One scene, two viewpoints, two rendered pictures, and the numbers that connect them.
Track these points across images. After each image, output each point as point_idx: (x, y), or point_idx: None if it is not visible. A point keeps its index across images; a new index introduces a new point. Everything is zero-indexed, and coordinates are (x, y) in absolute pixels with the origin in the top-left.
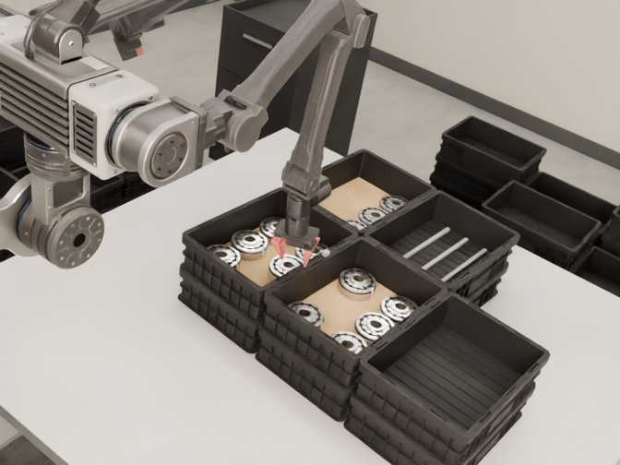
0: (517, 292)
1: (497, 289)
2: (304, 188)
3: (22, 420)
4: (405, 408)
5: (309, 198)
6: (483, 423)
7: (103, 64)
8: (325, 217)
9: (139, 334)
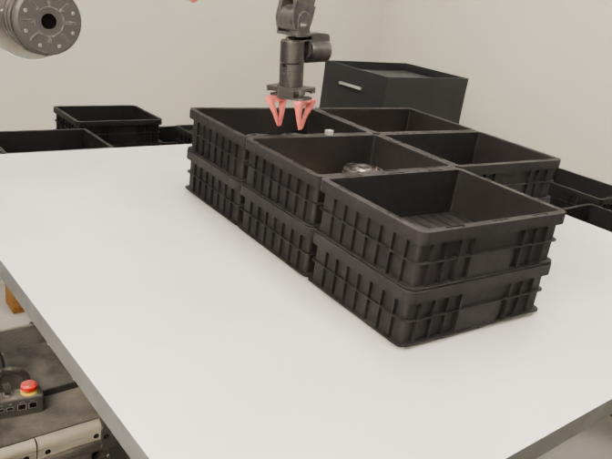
0: (564, 241)
1: None
2: (292, 19)
3: None
4: (363, 223)
5: (298, 35)
6: (451, 229)
7: None
8: (344, 124)
9: (133, 200)
